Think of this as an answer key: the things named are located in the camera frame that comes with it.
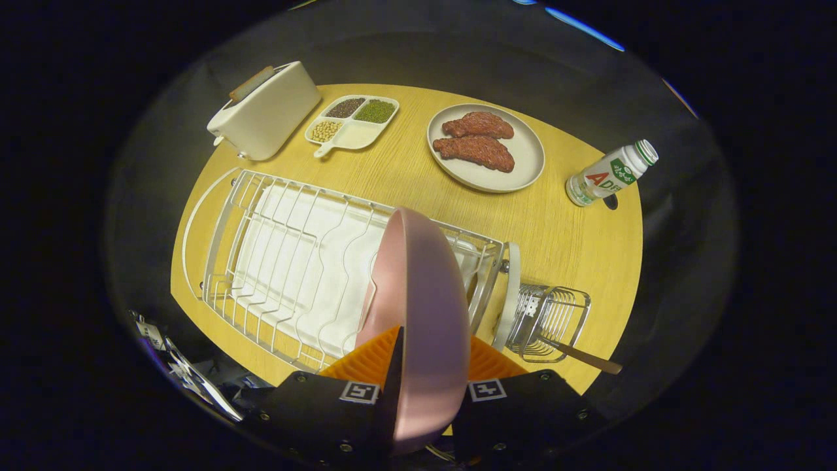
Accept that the grey round plate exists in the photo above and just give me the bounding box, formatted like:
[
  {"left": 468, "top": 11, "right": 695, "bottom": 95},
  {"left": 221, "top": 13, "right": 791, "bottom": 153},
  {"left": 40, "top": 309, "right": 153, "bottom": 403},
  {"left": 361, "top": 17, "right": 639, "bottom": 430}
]
[{"left": 426, "top": 103, "right": 546, "bottom": 194}]

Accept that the metal wire basket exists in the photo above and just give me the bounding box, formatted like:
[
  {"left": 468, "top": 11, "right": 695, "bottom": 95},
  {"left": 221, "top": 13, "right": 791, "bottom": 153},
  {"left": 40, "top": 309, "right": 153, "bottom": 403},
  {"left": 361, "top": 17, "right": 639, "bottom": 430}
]
[{"left": 507, "top": 283, "right": 592, "bottom": 364}]

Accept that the white drip tray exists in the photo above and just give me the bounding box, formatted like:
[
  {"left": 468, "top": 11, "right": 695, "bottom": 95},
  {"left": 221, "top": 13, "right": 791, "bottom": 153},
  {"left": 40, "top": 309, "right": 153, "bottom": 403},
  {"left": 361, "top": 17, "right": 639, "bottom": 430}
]
[{"left": 232, "top": 182, "right": 481, "bottom": 359}]

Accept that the toast slice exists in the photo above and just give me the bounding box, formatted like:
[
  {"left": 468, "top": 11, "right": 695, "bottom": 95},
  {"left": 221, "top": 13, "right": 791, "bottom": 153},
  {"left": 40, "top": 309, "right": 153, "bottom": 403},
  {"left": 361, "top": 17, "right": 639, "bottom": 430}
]
[{"left": 229, "top": 65, "right": 277, "bottom": 102}]

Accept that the white drink bottle green label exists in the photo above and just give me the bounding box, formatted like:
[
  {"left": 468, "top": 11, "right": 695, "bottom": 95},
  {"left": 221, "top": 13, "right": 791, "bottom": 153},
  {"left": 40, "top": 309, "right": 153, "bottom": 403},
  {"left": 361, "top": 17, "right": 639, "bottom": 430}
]
[{"left": 566, "top": 139, "right": 659, "bottom": 207}]

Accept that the white wire dish rack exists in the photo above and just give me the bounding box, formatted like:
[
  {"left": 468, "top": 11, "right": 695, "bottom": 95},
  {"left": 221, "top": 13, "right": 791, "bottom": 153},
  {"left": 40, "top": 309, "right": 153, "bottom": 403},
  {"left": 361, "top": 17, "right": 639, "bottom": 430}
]
[{"left": 182, "top": 167, "right": 521, "bottom": 372}]

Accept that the wooden handle spoon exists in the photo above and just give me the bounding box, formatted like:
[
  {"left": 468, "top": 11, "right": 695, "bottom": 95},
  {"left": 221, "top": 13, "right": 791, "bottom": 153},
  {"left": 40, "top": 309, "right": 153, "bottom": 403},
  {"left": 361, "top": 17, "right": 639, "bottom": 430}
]
[{"left": 539, "top": 337, "right": 624, "bottom": 375}]

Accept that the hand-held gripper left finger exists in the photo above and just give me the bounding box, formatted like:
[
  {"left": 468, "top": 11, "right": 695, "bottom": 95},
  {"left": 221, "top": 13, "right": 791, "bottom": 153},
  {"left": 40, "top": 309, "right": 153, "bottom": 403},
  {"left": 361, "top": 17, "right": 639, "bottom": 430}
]
[{"left": 239, "top": 325, "right": 406, "bottom": 466}]

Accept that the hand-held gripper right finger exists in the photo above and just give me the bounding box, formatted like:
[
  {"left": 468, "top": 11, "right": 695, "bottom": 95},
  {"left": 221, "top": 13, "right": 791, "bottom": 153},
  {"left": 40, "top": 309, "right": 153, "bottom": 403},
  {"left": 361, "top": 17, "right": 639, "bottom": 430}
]
[{"left": 451, "top": 334, "right": 610, "bottom": 466}]

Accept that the red meat piece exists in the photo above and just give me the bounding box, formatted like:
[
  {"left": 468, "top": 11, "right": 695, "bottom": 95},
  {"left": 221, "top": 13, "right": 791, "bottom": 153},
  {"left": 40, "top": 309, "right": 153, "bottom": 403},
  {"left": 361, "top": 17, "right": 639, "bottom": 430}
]
[
  {"left": 442, "top": 111, "right": 515, "bottom": 139},
  {"left": 433, "top": 135, "right": 515, "bottom": 173}
]

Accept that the black backdrop cloth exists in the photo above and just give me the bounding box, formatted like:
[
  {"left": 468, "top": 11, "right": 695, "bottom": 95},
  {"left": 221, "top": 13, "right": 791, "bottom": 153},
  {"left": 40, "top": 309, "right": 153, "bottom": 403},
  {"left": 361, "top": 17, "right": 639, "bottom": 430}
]
[{"left": 105, "top": 0, "right": 740, "bottom": 419}]

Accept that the white toaster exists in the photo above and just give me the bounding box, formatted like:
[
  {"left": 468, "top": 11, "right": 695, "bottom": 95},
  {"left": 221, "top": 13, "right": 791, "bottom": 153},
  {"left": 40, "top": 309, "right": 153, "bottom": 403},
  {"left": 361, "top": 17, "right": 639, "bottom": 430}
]
[{"left": 207, "top": 61, "right": 322, "bottom": 162}]

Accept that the white labelled device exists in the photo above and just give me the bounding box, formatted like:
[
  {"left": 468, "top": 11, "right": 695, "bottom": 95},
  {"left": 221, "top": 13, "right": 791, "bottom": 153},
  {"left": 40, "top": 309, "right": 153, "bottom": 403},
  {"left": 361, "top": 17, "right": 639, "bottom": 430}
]
[{"left": 136, "top": 319, "right": 165, "bottom": 351}]

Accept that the white divided bean tray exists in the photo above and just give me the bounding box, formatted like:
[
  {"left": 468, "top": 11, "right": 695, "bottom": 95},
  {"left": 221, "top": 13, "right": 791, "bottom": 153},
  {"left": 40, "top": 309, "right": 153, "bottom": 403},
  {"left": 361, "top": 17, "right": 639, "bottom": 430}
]
[{"left": 305, "top": 95, "right": 400, "bottom": 159}]

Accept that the pink plate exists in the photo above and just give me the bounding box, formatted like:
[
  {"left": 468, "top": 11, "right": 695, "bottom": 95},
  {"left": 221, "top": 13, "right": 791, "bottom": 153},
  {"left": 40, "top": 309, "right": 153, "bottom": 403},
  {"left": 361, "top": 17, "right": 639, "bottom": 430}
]
[{"left": 356, "top": 207, "right": 471, "bottom": 455}]

